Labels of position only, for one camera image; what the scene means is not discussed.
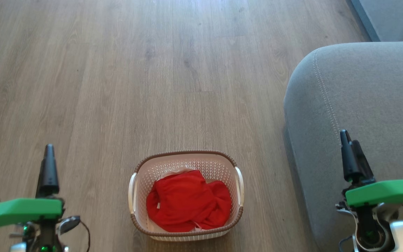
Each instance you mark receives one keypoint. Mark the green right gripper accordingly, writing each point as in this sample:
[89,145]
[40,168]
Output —
[383,191]

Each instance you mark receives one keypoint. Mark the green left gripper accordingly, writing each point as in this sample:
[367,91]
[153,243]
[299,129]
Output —
[19,210]

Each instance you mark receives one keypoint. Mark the red cloth garment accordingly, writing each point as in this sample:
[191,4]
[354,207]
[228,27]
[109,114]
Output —
[184,203]

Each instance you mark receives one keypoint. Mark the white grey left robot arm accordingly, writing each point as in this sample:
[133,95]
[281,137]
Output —
[44,238]

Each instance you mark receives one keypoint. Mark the grey fabric sofa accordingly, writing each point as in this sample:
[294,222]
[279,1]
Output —
[362,98]

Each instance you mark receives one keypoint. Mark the white plastic laundry basket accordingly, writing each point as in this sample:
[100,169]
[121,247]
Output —
[142,175]

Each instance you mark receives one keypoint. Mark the grey cushion with blue edge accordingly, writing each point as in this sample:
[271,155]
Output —
[394,17]

